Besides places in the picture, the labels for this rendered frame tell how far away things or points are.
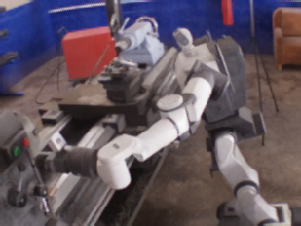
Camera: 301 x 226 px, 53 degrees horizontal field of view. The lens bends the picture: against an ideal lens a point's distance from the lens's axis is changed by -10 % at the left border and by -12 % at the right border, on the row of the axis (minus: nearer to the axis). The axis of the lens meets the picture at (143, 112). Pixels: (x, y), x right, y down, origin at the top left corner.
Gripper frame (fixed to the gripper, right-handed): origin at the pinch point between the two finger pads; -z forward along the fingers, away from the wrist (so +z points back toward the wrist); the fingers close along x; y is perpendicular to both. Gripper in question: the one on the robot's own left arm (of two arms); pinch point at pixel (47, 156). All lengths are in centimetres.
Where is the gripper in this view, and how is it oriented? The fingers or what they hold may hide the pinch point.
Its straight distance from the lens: 103.3
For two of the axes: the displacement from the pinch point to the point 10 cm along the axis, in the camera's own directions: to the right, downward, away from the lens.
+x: 3.2, -4.6, 8.3
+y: -1.2, -8.8, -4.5
